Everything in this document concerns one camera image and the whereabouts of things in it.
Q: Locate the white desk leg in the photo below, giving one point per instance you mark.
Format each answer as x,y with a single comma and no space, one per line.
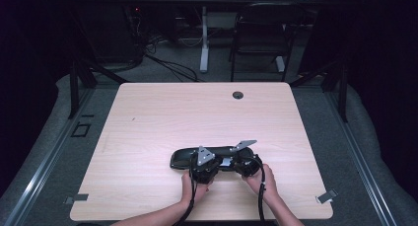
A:
204,38

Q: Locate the black metal stand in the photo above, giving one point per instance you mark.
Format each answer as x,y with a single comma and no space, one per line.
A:
341,88
74,88

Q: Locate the metal floor rail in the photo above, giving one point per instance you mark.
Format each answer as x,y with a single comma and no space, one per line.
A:
49,153
358,153

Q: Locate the black chair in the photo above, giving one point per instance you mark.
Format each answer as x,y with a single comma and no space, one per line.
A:
259,35

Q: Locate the person's left hand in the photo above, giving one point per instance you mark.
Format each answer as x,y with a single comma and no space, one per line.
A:
197,189

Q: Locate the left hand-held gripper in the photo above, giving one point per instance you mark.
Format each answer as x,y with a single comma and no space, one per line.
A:
204,166

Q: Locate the black equipment cabinet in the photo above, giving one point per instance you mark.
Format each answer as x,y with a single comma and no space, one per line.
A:
111,32

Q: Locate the person's right hand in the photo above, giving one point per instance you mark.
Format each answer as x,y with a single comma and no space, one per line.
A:
263,183

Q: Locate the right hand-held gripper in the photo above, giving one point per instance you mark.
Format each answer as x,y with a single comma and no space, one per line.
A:
248,165

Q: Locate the grey tape strip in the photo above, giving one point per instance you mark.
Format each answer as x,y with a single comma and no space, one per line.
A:
78,197
326,196

